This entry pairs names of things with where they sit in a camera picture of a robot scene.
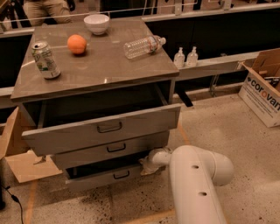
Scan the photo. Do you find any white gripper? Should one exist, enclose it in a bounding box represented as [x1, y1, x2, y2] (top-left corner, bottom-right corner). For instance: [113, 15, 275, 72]
[139, 147, 172, 176]

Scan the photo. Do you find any grey bottom drawer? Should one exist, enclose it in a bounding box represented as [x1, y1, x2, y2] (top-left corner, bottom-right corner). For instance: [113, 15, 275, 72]
[65, 150, 149, 192]

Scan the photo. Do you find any grey drawer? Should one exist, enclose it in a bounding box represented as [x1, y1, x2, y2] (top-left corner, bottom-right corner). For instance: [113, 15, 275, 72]
[65, 150, 149, 192]
[23, 83, 180, 156]
[51, 131, 169, 170]

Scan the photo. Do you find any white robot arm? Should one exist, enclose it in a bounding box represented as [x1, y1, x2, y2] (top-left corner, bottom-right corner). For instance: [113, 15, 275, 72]
[139, 145, 234, 224]

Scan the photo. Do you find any grey middle drawer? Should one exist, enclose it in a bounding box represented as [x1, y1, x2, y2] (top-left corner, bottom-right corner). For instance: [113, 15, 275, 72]
[51, 131, 169, 170]

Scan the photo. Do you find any grey drawer cabinet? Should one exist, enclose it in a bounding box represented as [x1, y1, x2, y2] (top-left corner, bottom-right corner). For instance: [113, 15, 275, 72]
[11, 18, 181, 153]

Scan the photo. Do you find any grey top drawer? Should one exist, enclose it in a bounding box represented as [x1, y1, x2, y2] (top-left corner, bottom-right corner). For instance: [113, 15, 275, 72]
[23, 83, 180, 156]

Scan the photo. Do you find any left sanitizer bottle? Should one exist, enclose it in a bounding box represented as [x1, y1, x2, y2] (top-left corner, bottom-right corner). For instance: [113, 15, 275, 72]
[173, 47, 185, 68]

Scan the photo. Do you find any sanitizer bottle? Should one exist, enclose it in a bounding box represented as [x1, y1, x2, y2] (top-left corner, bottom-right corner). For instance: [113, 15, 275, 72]
[186, 46, 198, 67]
[173, 47, 185, 68]

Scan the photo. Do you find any right sanitizer bottle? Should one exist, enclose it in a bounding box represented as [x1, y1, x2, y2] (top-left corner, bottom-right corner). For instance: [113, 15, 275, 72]
[186, 46, 198, 67]

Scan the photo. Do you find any clear plastic water bottle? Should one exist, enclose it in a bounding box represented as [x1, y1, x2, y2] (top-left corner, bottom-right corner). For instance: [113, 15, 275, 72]
[123, 35, 166, 59]

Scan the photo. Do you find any corovan cardboard box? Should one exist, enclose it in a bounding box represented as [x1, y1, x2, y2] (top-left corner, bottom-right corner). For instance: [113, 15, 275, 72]
[239, 48, 280, 128]

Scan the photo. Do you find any flat cardboard piece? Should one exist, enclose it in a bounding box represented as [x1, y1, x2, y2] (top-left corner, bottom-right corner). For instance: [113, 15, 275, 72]
[0, 108, 62, 183]

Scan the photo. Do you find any orange fruit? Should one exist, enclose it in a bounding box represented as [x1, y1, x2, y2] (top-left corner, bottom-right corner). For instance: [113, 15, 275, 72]
[67, 34, 87, 54]

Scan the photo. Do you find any white ceramic bowl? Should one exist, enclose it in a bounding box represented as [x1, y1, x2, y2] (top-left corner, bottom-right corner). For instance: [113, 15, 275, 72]
[84, 14, 110, 35]

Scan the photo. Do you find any green white soda can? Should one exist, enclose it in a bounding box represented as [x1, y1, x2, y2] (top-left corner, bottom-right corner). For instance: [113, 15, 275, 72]
[31, 41, 60, 79]

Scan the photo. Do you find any person in khaki trousers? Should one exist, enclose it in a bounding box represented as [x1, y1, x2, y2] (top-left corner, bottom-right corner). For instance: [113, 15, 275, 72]
[23, 0, 75, 26]

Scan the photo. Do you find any black floor cable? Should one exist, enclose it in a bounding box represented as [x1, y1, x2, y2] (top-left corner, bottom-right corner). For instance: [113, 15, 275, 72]
[2, 185, 25, 224]

